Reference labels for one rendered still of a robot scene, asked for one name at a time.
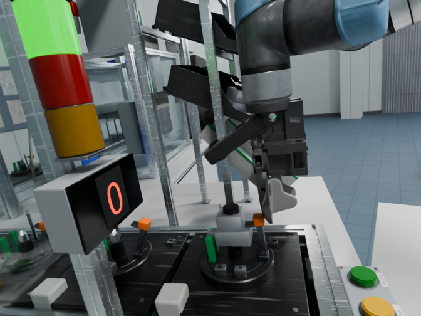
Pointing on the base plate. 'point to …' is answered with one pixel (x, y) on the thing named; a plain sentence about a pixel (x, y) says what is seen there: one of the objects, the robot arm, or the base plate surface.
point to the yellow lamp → (74, 130)
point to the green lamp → (46, 27)
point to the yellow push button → (376, 307)
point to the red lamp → (61, 80)
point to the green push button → (363, 276)
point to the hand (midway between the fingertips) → (265, 216)
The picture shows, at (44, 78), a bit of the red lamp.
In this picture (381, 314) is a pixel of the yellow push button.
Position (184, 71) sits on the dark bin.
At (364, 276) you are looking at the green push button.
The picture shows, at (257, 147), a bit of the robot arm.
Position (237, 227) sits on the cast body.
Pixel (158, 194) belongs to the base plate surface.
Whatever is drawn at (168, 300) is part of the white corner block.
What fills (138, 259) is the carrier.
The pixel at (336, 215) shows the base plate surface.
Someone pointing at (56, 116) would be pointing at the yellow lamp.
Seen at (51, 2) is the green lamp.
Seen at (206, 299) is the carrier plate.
